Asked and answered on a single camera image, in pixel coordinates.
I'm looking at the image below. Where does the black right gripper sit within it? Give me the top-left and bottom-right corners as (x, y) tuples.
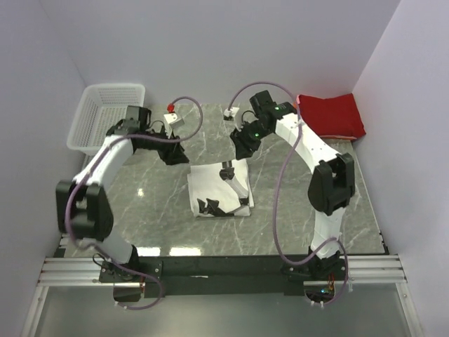
(229, 121), (272, 163)

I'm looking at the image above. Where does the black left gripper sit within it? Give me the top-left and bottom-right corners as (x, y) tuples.
(140, 124), (190, 166)

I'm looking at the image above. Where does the white t shirt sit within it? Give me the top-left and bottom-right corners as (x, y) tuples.
(187, 159), (254, 218)

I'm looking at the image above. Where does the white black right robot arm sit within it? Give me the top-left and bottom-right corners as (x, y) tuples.
(223, 91), (355, 280)

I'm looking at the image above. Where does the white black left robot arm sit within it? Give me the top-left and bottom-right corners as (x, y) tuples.
(55, 105), (189, 282)

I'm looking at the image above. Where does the white plastic basket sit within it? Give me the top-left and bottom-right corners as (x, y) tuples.
(67, 83), (145, 156)

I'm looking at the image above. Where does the folded red t shirt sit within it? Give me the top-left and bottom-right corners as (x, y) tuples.
(297, 92), (367, 138)

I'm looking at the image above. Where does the black base crossbar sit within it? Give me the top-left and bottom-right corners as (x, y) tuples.
(99, 253), (347, 301)

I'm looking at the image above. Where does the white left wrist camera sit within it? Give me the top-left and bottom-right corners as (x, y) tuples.
(163, 103), (185, 135)

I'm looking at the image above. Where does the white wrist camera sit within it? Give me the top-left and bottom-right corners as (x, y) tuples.
(223, 107), (240, 121)
(163, 103), (185, 135)

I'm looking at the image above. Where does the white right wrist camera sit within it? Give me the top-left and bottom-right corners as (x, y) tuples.
(223, 107), (240, 121)

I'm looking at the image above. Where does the aluminium rail frame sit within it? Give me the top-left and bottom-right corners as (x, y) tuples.
(20, 217), (424, 337)

